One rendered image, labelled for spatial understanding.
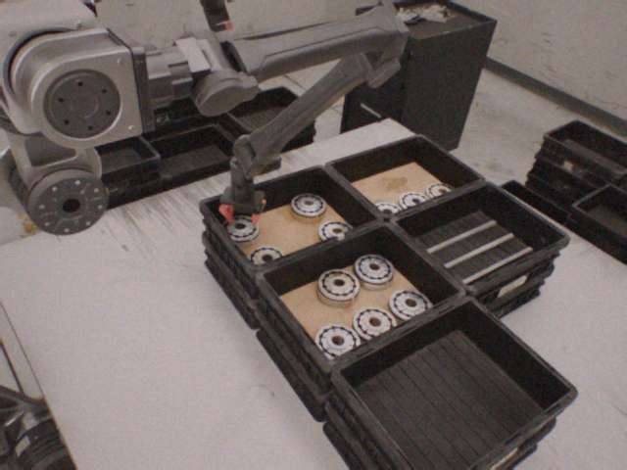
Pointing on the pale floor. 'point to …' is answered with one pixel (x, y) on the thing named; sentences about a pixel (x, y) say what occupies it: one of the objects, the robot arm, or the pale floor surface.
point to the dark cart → (428, 76)
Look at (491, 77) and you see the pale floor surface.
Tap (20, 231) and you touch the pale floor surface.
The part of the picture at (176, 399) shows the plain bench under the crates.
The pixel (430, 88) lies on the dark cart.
